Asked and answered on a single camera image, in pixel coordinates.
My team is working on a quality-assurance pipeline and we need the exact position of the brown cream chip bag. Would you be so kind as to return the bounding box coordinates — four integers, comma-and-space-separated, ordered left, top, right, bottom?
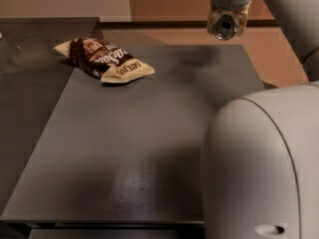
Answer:
54, 38, 155, 84

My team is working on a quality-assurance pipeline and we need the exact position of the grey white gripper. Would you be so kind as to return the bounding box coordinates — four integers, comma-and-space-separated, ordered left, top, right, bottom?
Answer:
206, 0, 252, 36

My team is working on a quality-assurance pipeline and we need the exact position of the green silver 7up can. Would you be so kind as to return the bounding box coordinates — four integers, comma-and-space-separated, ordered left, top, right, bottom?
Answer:
211, 15, 237, 41

